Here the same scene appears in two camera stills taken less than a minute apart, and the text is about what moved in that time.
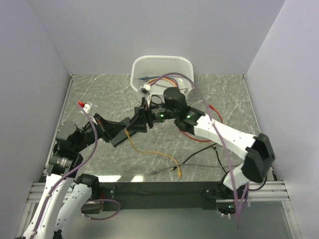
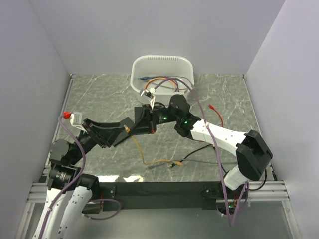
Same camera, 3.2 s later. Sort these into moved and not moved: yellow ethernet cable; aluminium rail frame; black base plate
Moved: yellow ethernet cable
Not moved: aluminium rail frame; black base plate
